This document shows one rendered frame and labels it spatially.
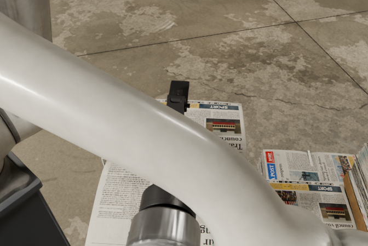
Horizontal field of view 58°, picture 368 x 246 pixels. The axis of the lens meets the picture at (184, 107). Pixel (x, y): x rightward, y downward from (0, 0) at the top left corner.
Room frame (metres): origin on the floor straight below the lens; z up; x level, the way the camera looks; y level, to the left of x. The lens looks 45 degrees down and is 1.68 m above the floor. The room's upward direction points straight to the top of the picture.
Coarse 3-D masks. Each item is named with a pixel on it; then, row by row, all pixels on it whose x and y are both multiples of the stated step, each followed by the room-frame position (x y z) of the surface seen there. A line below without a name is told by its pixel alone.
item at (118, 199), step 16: (112, 176) 0.36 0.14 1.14; (96, 192) 0.33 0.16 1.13; (112, 192) 0.33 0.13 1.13; (128, 192) 0.33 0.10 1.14; (96, 208) 0.30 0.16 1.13; (112, 208) 0.30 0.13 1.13; (128, 208) 0.30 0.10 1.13; (96, 224) 0.27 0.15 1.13; (112, 224) 0.27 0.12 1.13; (128, 224) 0.27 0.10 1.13; (96, 240) 0.25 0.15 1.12; (112, 240) 0.25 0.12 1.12; (208, 240) 0.25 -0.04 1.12
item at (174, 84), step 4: (172, 84) 0.41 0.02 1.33; (176, 84) 0.41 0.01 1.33; (180, 84) 0.41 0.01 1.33; (184, 84) 0.41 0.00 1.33; (188, 84) 0.41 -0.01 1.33; (172, 88) 0.40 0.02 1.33; (176, 88) 0.40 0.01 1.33; (180, 88) 0.40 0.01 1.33; (184, 88) 0.40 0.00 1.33; (188, 88) 0.40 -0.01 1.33; (172, 92) 0.39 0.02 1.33; (184, 92) 0.39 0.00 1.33
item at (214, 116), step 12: (192, 108) 0.56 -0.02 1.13; (204, 108) 0.56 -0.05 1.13; (216, 108) 0.56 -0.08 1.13; (228, 108) 0.56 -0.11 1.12; (240, 108) 0.56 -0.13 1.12; (204, 120) 0.52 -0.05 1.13; (216, 120) 0.52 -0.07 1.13; (228, 120) 0.52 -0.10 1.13; (240, 120) 0.52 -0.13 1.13; (216, 132) 0.47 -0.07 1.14; (228, 132) 0.47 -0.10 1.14; (240, 132) 0.47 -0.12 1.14; (240, 144) 0.43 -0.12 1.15
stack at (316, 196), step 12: (276, 180) 0.56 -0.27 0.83; (288, 180) 0.56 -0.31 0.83; (288, 192) 0.52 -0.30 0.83; (300, 192) 0.52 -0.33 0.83; (312, 192) 0.52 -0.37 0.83; (324, 192) 0.52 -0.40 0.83; (336, 192) 0.52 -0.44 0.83; (300, 204) 0.48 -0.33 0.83; (312, 204) 0.48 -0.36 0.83; (324, 204) 0.48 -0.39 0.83; (336, 204) 0.48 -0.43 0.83; (348, 204) 0.48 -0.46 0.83; (324, 216) 0.44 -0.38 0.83; (336, 216) 0.44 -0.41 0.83; (348, 216) 0.44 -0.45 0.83; (336, 228) 0.41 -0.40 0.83
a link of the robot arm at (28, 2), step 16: (0, 0) 0.45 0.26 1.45; (16, 0) 0.46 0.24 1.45; (32, 0) 0.47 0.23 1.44; (48, 0) 0.51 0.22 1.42; (16, 16) 0.46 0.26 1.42; (32, 16) 0.48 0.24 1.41; (48, 16) 0.51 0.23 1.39; (48, 32) 0.52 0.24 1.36; (0, 112) 0.47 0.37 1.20; (16, 128) 0.47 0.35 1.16; (32, 128) 0.49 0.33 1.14
